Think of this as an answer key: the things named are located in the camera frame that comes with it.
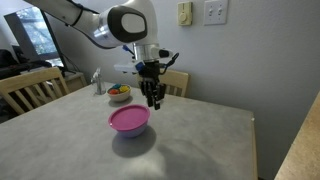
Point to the wooden chair with slatted backrest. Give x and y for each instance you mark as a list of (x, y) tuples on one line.
[(30, 78)]

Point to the yellow toy piece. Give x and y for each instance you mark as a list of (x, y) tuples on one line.
[(124, 89)]

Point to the dark framed window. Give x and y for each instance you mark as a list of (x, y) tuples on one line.
[(36, 33)]

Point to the dark clutter pile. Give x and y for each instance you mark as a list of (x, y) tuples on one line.
[(10, 63)]

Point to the blue toy piece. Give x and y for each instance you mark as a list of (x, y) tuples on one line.
[(116, 86)]

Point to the light wooden counter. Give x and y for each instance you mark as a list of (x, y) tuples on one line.
[(303, 146)]

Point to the beige wall thermostat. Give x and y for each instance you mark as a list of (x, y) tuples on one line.
[(185, 14)]

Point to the pink plastic plate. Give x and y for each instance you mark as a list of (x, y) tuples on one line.
[(128, 117)]

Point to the clear glass jar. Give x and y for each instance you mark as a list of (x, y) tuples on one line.
[(99, 86)]

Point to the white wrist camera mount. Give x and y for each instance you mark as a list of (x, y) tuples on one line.
[(126, 67)]

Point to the small wooden side table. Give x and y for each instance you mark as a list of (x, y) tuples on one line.
[(75, 81)]

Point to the white light switch plate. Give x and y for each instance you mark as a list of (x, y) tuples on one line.
[(216, 12)]

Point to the cream ceramic bowl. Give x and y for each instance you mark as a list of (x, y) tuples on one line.
[(119, 97)]

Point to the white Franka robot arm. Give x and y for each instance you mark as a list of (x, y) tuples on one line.
[(100, 23)]

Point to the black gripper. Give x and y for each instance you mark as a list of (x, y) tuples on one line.
[(151, 71)]

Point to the wooden chair with solid backrest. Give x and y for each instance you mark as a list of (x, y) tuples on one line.
[(176, 80)]

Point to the red toy piece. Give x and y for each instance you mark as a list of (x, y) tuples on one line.
[(114, 91)]

